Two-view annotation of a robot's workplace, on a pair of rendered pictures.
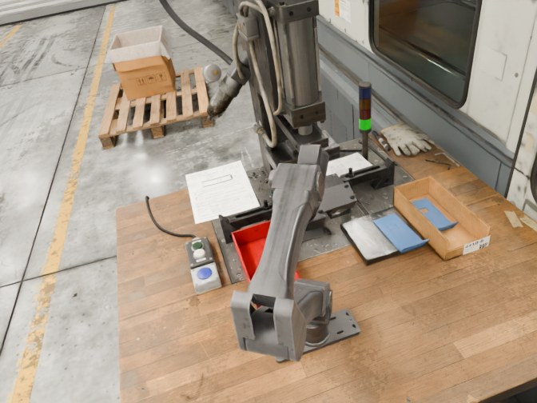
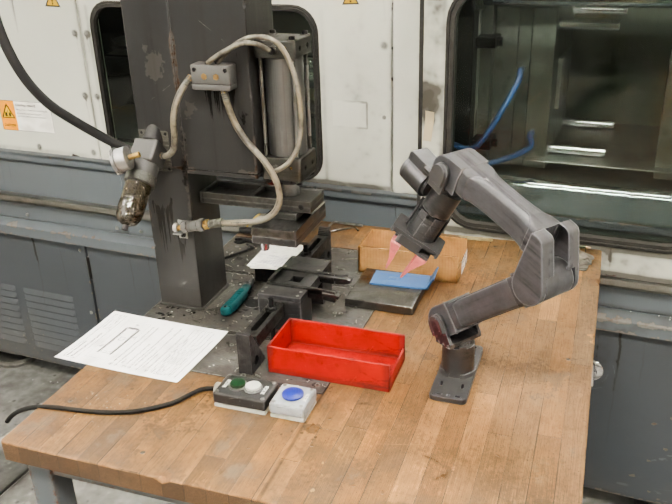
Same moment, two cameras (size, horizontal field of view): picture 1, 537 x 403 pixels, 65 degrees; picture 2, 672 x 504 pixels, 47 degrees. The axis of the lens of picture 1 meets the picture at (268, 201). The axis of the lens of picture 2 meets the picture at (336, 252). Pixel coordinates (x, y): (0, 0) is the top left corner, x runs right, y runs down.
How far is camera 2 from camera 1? 1.18 m
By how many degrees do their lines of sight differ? 52
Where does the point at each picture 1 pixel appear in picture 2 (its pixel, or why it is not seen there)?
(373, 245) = (398, 296)
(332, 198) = not seen: hidden behind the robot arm
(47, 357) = not seen: outside the picture
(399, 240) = (412, 283)
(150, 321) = (295, 471)
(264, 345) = (558, 279)
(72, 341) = not seen: outside the picture
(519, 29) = (374, 75)
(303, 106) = (304, 154)
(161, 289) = (252, 447)
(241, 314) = (548, 248)
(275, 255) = (523, 204)
